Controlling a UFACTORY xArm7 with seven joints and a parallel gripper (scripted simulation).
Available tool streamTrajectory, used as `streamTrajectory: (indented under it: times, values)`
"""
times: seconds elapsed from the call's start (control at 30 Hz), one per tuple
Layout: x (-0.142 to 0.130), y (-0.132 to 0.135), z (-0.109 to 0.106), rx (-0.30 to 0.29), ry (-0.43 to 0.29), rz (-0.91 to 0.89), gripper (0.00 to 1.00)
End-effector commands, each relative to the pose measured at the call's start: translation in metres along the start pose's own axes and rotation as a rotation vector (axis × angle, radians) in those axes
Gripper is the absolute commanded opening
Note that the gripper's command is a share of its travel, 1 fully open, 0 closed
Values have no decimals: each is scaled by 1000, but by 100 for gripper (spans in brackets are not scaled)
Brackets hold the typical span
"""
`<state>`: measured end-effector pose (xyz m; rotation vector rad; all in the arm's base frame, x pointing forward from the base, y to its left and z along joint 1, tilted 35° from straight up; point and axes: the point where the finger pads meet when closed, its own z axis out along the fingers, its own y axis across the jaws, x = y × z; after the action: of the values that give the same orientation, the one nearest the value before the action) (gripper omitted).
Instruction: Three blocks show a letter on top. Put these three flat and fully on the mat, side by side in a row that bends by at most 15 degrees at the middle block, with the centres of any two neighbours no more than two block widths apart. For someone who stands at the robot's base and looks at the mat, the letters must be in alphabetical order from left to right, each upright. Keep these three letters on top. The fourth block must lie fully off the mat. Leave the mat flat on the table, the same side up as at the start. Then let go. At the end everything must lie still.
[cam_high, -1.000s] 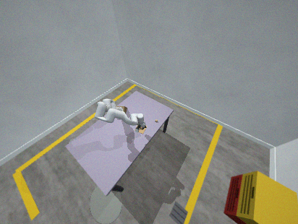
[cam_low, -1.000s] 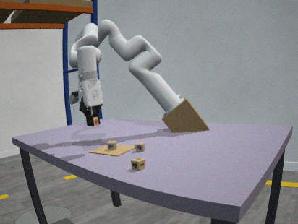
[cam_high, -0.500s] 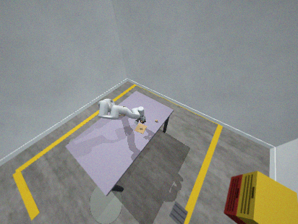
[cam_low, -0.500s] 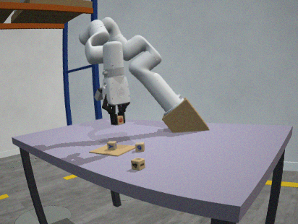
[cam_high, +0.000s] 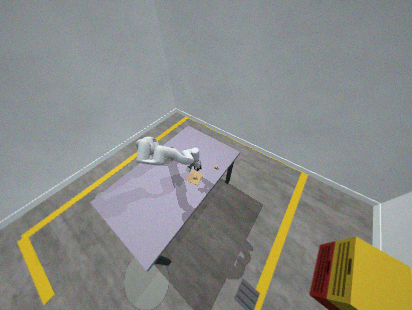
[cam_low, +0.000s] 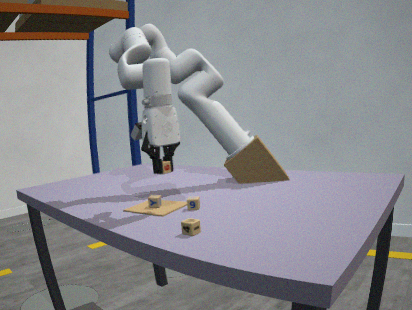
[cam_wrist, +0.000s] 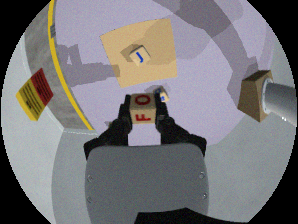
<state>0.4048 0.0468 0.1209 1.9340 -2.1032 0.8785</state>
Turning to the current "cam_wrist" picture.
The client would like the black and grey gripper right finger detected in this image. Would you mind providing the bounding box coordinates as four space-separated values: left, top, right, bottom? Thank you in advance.
154 93 207 157

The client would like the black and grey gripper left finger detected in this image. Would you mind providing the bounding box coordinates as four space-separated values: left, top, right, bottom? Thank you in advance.
83 94 133 160

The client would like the tan flat mat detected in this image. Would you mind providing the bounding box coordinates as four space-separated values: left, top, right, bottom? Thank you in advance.
100 19 177 88

